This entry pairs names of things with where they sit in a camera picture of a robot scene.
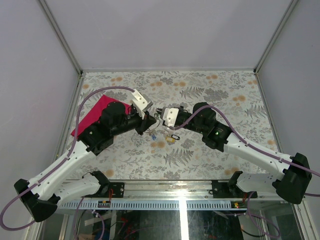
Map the floral table mat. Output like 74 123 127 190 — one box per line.
68 70 278 180

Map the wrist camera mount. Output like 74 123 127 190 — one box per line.
131 89 153 119
160 107 179 128

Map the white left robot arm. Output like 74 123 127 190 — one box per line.
14 100 156 223

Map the yellow key tag with label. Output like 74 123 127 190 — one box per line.
165 137 176 143

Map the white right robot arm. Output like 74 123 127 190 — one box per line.
157 102 312 205

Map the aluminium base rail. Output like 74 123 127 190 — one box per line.
37 178 307 201

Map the red cloth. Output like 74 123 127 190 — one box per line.
77 95 119 137

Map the black key tag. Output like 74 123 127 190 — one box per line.
171 134 180 141

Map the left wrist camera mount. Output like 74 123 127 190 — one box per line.
131 89 153 119

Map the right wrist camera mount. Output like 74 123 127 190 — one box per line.
160 107 179 128

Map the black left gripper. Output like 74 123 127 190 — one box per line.
112 108 158 138

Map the large silver keyring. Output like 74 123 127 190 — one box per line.
146 113 163 136

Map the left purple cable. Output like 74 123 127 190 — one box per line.
0 86 137 231

